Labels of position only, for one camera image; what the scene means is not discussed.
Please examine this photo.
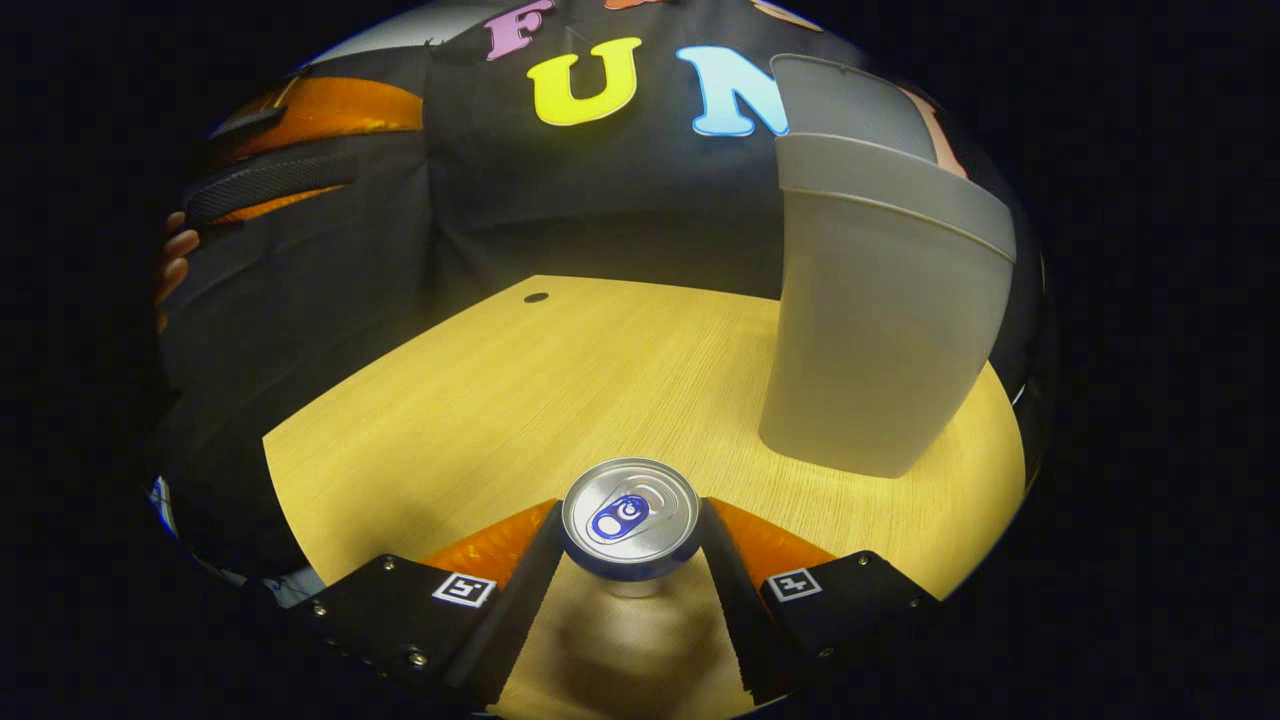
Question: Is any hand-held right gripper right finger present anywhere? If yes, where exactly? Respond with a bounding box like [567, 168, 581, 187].
[700, 497, 941, 701]

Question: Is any white desktop garbage bin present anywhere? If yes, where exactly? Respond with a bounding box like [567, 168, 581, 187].
[757, 53, 1018, 479]

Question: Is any wooden desktop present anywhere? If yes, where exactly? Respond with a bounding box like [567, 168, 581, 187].
[262, 275, 1028, 720]

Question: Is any silver pop can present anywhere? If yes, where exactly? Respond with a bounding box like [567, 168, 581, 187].
[560, 457, 703, 599]

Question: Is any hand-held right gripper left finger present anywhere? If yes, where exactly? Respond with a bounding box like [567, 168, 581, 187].
[290, 498, 566, 706]

